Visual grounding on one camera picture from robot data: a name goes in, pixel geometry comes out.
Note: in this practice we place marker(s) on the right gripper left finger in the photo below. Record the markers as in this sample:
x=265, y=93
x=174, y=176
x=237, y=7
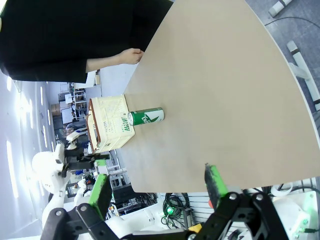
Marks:
x=100, y=195

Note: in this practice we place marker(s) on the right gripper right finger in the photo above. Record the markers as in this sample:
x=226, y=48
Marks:
x=215, y=185

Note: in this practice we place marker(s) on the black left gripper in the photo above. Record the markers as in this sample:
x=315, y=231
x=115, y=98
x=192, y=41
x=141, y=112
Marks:
x=77, y=162

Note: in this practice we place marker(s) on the green drink can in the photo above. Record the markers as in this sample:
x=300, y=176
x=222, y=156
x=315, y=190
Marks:
x=147, y=116

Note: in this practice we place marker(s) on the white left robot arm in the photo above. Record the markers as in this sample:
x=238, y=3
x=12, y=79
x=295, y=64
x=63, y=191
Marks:
x=47, y=170

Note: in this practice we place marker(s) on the person's right forearm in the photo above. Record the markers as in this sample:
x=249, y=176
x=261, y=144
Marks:
x=105, y=62

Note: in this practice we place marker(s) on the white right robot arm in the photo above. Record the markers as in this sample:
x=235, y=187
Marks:
x=295, y=212

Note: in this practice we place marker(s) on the person's right hand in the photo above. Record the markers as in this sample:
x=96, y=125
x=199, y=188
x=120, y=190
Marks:
x=131, y=56

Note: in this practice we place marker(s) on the brown cardboard box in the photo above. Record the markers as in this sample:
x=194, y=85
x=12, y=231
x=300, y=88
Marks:
x=55, y=109

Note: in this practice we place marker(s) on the person in black clothes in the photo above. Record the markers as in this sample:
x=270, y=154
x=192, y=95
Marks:
x=62, y=32

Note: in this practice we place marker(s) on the white pole with black band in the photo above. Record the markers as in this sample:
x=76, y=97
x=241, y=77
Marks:
x=278, y=7
x=303, y=71

